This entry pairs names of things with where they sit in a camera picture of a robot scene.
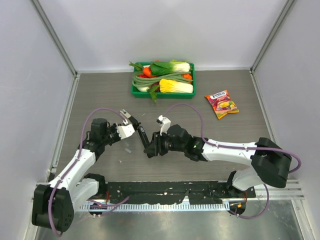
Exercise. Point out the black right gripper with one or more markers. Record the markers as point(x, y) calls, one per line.
point(155, 148)

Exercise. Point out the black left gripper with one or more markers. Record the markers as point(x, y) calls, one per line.
point(114, 128)

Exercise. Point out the black deli stapler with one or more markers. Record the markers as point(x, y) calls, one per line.
point(143, 136)

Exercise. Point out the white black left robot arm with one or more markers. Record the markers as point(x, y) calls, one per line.
point(55, 203)

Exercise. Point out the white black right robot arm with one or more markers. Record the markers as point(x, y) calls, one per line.
point(265, 161)

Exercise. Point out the toy green long beans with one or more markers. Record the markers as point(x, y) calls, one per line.
point(141, 82)

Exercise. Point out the toy yellow napa cabbage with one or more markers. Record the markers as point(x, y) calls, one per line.
point(173, 86)

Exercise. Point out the toy orange carrot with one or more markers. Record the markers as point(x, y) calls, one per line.
point(147, 72)

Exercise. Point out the green plastic tray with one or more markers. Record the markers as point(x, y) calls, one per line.
point(153, 91)

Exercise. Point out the toy bok choy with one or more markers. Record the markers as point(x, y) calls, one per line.
point(159, 68)

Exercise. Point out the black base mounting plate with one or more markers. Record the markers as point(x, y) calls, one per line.
point(174, 192)

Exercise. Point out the Fox's candy bag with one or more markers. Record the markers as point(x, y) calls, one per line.
point(222, 104)

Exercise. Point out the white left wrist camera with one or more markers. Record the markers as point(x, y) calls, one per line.
point(126, 115)

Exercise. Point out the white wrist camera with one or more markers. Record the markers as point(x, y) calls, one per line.
point(164, 124)
point(126, 115)

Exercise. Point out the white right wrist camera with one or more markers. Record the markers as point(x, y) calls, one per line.
point(164, 124)

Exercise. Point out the aluminium frame rail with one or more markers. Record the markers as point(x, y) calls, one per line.
point(101, 202)

